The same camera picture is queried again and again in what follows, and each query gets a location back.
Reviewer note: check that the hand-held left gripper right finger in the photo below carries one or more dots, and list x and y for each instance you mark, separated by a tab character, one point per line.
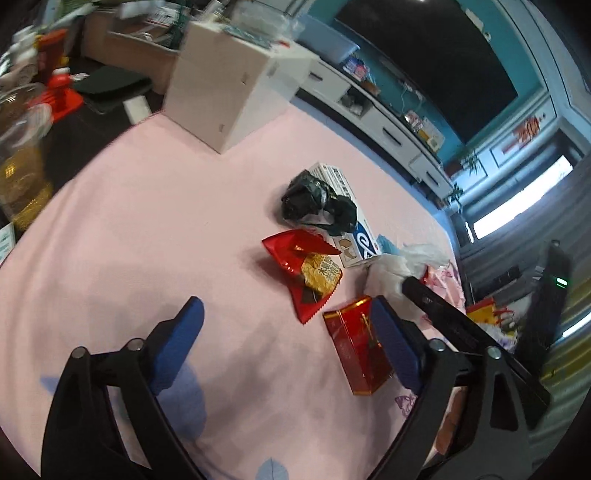
397	346

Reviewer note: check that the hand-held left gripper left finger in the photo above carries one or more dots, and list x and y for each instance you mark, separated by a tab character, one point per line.
180	341

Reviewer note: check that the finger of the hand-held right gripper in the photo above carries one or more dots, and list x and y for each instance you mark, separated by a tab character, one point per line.
438	307

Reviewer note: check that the red gold box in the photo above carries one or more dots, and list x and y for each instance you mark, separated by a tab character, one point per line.
355	346

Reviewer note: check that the translucent white plastic bag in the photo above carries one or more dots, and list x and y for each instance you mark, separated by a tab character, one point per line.
392	272

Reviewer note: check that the pink packet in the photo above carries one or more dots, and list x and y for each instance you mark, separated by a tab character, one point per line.
443	281

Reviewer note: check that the yellow shopping bag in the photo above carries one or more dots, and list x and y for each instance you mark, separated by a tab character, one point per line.
485	314

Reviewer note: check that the grey curtain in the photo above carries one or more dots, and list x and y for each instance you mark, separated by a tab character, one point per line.
508	240

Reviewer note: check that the light blue packet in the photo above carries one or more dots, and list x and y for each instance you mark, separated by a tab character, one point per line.
388	244

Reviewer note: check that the white blue carton box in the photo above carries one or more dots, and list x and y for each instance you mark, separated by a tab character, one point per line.
364	247

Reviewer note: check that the gold snack packet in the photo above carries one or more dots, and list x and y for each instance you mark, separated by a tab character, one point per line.
323	272

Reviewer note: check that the small potted plant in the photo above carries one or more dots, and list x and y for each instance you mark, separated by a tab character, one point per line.
455	196

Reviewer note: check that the pink floral tablecloth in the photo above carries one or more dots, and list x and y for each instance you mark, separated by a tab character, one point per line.
161	230

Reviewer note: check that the red foil wrapper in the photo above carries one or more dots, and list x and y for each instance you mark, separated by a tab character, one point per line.
291	247

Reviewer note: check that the tall potted plant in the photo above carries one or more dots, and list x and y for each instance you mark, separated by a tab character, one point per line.
468	161

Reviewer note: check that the black plastic bag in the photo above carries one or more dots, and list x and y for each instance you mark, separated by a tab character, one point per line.
304	196

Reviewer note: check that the white television cabinet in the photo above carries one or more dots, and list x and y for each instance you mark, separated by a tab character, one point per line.
383	134

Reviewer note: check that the clear jar yellow liquid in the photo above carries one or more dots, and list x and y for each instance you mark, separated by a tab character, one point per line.
23	175

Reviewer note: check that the black television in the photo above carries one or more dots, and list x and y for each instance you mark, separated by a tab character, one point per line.
438	60

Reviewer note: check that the white cardboard box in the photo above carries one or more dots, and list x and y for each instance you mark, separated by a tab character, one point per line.
221	83

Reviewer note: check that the black pad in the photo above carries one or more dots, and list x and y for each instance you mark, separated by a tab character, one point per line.
111	83

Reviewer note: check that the red plastic toy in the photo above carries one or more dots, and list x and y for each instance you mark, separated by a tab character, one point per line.
60	94

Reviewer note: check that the blue storage box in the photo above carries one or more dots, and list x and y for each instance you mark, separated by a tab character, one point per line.
332	39

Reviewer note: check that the red wall decoration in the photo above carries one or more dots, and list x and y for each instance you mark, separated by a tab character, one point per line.
530	127

